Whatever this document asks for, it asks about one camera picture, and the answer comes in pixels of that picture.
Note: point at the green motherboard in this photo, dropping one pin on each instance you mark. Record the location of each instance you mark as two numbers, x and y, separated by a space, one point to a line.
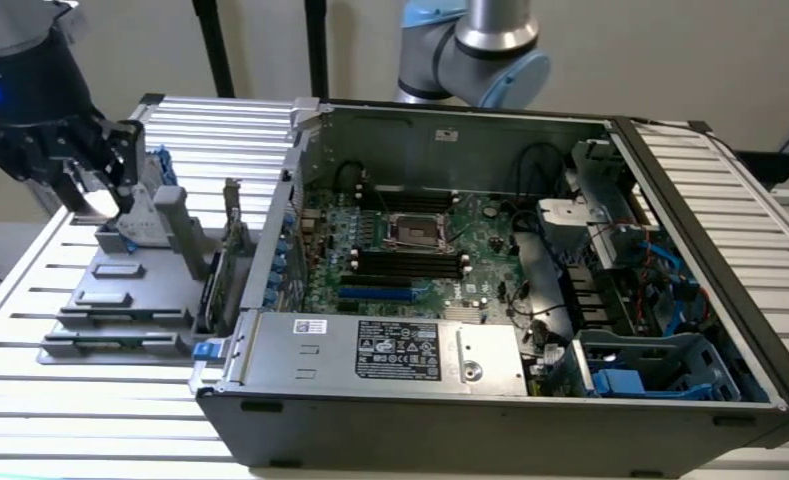
482 270

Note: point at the CPU socket metal frame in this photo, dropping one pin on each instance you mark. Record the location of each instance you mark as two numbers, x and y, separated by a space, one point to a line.
416 231

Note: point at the silver power supply unit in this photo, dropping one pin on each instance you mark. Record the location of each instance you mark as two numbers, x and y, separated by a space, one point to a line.
341 355

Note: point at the grey parts rack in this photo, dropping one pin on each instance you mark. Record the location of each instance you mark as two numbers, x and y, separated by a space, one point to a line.
135 295

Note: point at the black stand pole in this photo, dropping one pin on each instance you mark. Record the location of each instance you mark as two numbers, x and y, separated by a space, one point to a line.
317 45
216 45

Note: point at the blue plastic disk bay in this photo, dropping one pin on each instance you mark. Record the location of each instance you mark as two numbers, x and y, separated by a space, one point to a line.
662 350

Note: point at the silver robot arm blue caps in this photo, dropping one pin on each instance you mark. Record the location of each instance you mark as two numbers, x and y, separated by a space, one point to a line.
495 25

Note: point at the green RAM stick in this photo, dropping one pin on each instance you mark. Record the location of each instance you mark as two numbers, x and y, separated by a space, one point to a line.
111 342

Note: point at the silver chipset heat sink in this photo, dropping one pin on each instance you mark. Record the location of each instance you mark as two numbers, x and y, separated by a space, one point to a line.
466 315

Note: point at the long black expansion slot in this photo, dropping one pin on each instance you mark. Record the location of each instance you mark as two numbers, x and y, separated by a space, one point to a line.
375 281

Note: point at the white label sticker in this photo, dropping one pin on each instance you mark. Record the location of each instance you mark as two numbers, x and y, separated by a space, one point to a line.
446 135

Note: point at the black open PC case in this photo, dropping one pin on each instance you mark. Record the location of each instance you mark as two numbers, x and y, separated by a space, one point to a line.
435 440

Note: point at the silver disk blue carrier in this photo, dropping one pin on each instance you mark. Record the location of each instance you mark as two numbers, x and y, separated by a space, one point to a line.
143 220

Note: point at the green graphics card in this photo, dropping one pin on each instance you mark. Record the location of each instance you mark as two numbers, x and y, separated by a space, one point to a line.
224 280

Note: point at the blue expansion slot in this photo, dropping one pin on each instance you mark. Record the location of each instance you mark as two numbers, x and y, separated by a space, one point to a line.
376 294

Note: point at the black RAM slot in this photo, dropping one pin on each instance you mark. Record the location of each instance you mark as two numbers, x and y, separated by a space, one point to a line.
412 198
411 259
409 272
411 193
413 209
411 265
412 204
411 252

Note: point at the grey metal drive cage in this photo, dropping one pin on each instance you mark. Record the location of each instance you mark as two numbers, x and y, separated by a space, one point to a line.
602 200

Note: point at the grey plastic air duct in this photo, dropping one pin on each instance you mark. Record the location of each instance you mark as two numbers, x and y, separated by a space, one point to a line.
542 280

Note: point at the grey corner clamp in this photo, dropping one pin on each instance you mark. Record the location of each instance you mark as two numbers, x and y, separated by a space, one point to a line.
307 115

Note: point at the short black expansion slot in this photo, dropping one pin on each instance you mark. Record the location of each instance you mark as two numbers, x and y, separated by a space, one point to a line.
352 306

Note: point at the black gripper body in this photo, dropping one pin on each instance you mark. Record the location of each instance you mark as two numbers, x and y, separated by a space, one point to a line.
28 85

